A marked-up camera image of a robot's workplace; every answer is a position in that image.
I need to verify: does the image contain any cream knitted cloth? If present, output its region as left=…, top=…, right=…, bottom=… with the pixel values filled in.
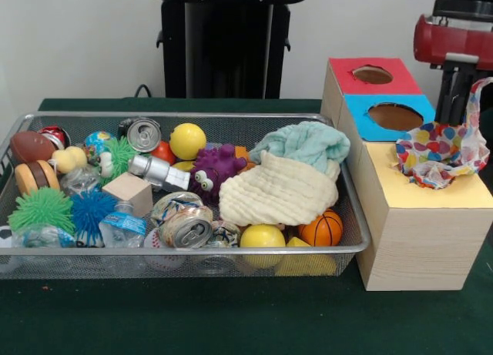
left=219, top=150, right=340, bottom=226

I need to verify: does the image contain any shallow wire mesh bin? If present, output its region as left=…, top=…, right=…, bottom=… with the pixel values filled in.
left=0, top=111, right=373, bottom=281

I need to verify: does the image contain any small blue spiky puffer ball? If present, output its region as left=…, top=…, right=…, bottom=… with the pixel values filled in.
left=71, top=189, right=119, bottom=246

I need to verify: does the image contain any wooden box with three holes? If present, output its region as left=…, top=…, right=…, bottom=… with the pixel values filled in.
left=320, top=56, right=493, bottom=291

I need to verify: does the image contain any orange toy basketball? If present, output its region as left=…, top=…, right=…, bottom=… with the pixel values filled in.
left=298, top=209, right=344, bottom=247

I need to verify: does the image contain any green spiky puffer ball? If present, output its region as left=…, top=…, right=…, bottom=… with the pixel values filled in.
left=7, top=187, right=76, bottom=235

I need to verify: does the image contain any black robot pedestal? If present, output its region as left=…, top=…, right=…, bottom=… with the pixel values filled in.
left=148, top=0, right=311, bottom=99

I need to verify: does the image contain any confetti print cloth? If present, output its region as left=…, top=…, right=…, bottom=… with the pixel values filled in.
left=395, top=76, right=493, bottom=189

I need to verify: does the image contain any yellow ball with goggle face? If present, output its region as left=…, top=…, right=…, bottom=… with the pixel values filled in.
left=169, top=122, right=208, bottom=160

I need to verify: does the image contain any brown toy football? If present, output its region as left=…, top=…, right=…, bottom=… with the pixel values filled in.
left=10, top=130, right=58, bottom=164

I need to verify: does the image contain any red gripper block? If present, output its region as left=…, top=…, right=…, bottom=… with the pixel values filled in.
left=414, top=14, right=493, bottom=125

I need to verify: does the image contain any purple spiky monster toy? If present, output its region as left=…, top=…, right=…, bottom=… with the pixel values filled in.
left=189, top=143, right=248, bottom=198

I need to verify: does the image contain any mint green knitted cloth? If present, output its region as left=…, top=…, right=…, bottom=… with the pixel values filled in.
left=249, top=120, right=351, bottom=175

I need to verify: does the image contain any plain yellow ball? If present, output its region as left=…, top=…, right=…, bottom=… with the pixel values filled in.
left=240, top=223, right=287, bottom=267

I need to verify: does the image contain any silver drink can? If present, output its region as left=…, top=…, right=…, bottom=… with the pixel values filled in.
left=150, top=191, right=215, bottom=250

